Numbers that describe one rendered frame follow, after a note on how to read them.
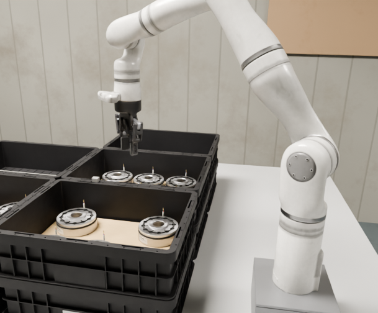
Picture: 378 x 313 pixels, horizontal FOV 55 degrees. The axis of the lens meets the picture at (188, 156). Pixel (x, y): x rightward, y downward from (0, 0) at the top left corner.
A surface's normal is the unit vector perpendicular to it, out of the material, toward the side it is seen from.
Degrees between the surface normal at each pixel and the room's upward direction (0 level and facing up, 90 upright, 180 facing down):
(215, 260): 0
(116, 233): 0
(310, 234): 90
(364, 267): 0
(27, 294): 90
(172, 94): 90
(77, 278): 90
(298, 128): 106
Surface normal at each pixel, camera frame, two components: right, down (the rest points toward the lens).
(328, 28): -0.15, 0.31
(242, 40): -0.65, 0.20
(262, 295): 0.03, -0.95
